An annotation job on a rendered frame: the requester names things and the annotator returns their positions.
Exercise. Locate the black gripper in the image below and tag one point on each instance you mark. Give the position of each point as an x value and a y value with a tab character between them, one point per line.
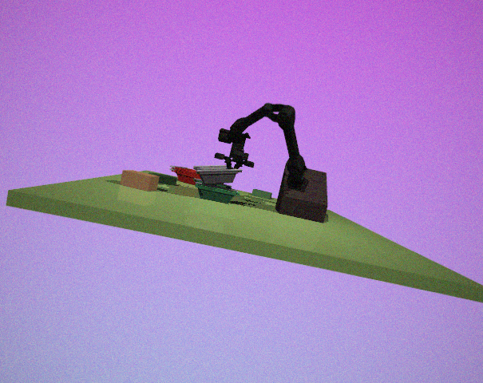
228	160

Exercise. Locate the green plastic tray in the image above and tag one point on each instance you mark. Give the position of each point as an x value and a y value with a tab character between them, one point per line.
216	194

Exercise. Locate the brown rectangular block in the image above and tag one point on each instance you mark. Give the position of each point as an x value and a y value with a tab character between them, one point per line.
139	180

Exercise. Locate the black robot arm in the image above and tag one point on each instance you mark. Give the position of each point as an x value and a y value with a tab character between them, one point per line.
286	121

